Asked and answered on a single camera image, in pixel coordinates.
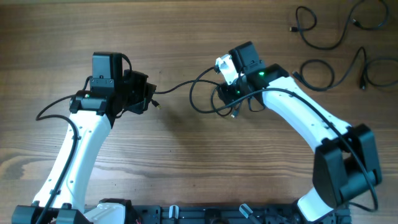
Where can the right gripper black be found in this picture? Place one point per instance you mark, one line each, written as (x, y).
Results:
(226, 93)

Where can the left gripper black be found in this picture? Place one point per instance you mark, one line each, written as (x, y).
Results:
(147, 90)

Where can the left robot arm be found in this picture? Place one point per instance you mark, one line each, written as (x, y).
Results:
(108, 93)

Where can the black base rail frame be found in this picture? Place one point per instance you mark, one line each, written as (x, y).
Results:
(268, 214)

